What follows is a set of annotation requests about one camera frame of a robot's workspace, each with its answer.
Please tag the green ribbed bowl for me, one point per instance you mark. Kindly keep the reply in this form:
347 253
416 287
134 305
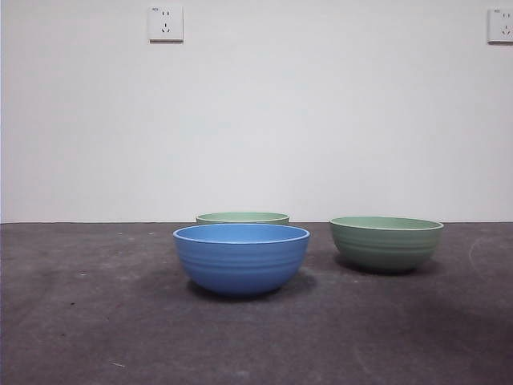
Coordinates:
240 218
386 248

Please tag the blue ribbed bowl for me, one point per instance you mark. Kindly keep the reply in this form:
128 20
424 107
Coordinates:
240 260

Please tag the white wall socket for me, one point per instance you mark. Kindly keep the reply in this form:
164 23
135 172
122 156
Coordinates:
501 26
166 24

